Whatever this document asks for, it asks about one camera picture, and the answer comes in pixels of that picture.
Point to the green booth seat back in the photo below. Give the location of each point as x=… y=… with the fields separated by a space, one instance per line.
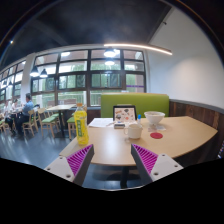
x=146 y=101

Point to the white bowl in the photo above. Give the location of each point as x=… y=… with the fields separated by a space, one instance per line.
x=154 y=118

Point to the small blue-capped white bottle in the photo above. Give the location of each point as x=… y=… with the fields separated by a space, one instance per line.
x=139 y=120

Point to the yellow drink bottle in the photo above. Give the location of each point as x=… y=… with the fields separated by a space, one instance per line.
x=81 y=126

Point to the flat white phone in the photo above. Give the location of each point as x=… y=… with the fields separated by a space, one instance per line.
x=156 y=127

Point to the white mug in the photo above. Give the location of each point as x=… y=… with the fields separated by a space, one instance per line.
x=135 y=131

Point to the pendant ceiling lamps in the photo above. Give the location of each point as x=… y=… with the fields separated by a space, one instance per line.
x=109 y=53

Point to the large black-framed window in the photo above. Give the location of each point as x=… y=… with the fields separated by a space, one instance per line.
x=89 y=76

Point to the small black box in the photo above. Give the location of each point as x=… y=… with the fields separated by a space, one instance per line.
x=119 y=125

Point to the white paper sheets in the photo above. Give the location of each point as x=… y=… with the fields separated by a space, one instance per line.
x=100 y=122

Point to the wooden chairs with green seats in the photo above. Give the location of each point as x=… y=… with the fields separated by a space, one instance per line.
x=49 y=120

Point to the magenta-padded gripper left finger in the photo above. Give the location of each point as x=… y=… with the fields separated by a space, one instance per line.
x=58 y=166

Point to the black-framed picture stand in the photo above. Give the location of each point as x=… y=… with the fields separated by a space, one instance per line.
x=124 y=114

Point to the long curved ceiling light strip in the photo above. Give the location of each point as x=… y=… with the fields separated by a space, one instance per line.
x=140 y=46

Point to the flat round red coaster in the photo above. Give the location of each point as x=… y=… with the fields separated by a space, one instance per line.
x=156 y=135

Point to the wooden dining table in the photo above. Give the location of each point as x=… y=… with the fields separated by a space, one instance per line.
x=61 y=107

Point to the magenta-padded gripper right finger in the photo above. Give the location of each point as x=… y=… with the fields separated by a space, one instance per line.
x=165 y=166

